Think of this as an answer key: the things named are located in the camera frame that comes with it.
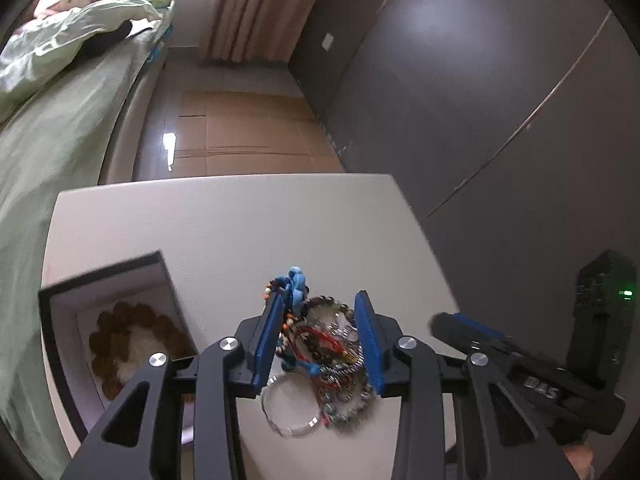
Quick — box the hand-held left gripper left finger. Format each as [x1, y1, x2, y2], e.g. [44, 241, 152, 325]
[62, 292, 286, 480]

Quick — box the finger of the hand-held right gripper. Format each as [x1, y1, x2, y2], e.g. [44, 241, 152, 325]
[431, 311, 521, 376]

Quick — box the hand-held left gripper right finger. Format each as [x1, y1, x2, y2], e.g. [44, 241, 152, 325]
[353, 289, 581, 480]

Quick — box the pile of mixed bracelets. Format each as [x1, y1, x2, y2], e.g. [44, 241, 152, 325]
[262, 280, 381, 428]

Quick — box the blue knotted cord bracelet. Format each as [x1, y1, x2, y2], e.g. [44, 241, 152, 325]
[272, 266, 311, 318]

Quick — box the clear glass bangle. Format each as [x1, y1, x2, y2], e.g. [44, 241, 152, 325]
[261, 375, 328, 437]

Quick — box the brown wooden bead bracelet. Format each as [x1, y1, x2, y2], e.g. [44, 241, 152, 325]
[89, 300, 193, 401]

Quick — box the black jewelry box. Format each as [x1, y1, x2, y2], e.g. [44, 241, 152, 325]
[38, 250, 200, 443]

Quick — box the person's right hand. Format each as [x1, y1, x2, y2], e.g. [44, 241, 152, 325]
[562, 442, 597, 480]

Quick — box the white bedside table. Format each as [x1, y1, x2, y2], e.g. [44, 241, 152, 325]
[42, 172, 463, 480]

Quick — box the flat cardboard sheet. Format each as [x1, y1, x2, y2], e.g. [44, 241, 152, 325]
[169, 90, 347, 179]

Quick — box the bed with green sheet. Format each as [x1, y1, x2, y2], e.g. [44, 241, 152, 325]
[0, 0, 176, 466]

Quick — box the blue cartoon bed sheet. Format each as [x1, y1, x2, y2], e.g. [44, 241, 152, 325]
[146, 22, 175, 67]

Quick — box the pink curtain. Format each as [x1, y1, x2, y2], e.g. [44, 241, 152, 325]
[200, 0, 333, 66]

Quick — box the black cloth item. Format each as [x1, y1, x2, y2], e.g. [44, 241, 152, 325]
[77, 20, 135, 59]

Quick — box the pale green duvet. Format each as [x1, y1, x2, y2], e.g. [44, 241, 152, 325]
[0, 0, 176, 123]

